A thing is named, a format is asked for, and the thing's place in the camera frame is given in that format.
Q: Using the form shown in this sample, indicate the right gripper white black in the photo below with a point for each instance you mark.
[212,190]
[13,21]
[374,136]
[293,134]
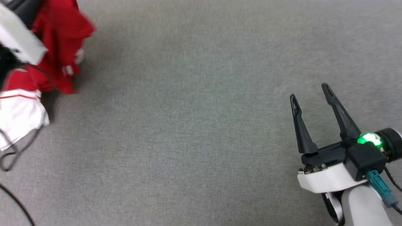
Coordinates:
[326,179]

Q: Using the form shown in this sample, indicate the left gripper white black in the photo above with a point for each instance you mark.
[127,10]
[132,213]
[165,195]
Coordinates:
[19,37]

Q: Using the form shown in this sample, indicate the red white basketball jersey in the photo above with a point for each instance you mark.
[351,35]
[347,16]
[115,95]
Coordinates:
[59,37]

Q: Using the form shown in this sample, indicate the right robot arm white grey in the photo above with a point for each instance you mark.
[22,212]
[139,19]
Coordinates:
[361,207]

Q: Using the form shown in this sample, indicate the grey fabric sofa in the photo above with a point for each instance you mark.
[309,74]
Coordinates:
[188,125]

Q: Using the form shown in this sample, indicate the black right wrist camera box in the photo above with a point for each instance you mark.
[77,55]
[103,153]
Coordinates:
[366,160]

